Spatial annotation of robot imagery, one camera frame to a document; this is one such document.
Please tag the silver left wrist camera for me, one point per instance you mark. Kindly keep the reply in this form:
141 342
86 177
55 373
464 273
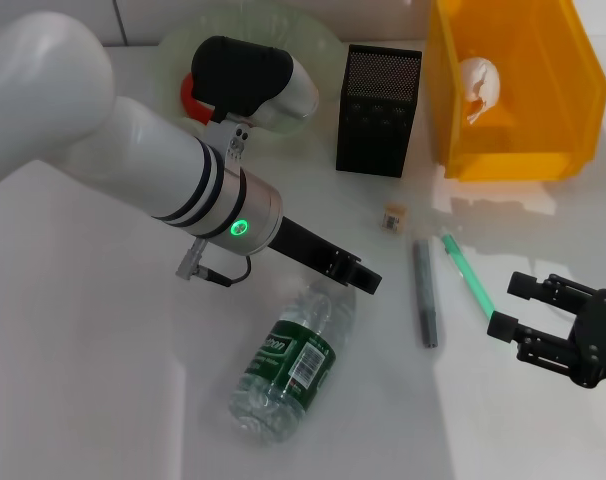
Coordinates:
243 70

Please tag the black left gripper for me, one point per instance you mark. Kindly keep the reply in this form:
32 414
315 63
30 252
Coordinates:
308 247

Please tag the white paper ball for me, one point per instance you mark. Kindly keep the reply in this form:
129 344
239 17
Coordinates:
480 85

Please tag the small tan barcode eraser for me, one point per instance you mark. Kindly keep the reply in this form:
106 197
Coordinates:
392 217

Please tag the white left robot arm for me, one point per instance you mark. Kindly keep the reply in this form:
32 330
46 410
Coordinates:
133 150

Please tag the grey marker pen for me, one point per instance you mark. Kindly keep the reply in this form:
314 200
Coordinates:
425 295

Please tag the green-label water bottle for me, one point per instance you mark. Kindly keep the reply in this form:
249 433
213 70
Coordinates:
293 360

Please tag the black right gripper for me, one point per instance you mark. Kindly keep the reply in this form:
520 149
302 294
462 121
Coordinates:
600 335

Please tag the black mesh pen holder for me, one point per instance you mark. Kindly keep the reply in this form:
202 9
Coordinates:
378 115

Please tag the green glass fruit plate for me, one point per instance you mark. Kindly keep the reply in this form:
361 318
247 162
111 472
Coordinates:
323 60

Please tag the yellow plastic bin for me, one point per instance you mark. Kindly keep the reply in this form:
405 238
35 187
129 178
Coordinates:
533 100

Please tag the red-orange fruit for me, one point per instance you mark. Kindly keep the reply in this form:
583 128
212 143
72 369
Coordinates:
189 97

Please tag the green pen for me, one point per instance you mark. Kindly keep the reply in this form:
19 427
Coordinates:
470 277

